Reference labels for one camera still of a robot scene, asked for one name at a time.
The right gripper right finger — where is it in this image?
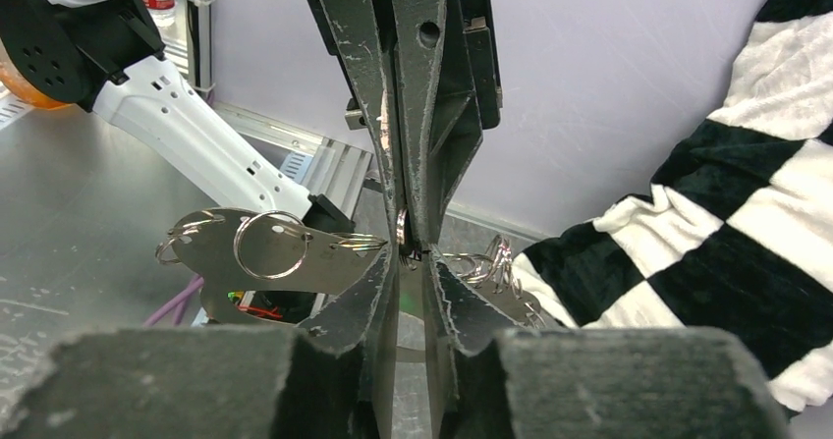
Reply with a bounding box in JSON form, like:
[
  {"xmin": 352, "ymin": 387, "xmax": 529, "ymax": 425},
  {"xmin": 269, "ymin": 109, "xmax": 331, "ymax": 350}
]
[{"xmin": 422, "ymin": 253, "xmax": 790, "ymax": 438}]

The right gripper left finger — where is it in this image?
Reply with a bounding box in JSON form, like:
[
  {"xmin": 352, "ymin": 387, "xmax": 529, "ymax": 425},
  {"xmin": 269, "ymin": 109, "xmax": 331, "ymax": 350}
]
[{"xmin": 1, "ymin": 248, "xmax": 398, "ymax": 438}]

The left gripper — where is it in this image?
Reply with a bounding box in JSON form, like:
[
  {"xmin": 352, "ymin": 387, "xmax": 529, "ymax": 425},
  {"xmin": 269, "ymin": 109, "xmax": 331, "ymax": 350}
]
[{"xmin": 306, "ymin": 0, "xmax": 503, "ymax": 245}]

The metal key organizer plate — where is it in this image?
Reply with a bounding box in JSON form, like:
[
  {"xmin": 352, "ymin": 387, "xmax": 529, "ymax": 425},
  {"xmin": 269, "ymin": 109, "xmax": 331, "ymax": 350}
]
[{"xmin": 156, "ymin": 208, "xmax": 545, "ymax": 328}]

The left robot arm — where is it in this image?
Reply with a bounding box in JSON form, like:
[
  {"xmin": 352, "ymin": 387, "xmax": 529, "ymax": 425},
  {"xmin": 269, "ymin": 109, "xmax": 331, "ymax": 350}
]
[{"xmin": 1, "ymin": 0, "xmax": 502, "ymax": 249}]

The black and white checkered pillow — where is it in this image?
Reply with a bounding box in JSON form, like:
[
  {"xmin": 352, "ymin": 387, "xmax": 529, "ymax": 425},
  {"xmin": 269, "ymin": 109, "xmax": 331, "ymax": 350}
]
[{"xmin": 512, "ymin": 0, "xmax": 832, "ymax": 414}]

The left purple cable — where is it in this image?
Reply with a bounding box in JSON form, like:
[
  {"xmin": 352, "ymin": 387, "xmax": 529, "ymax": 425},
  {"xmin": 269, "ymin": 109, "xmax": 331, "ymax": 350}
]
[{"xmin": 141, "ymin": 274, "xmax": 206, "ymax": 330}]

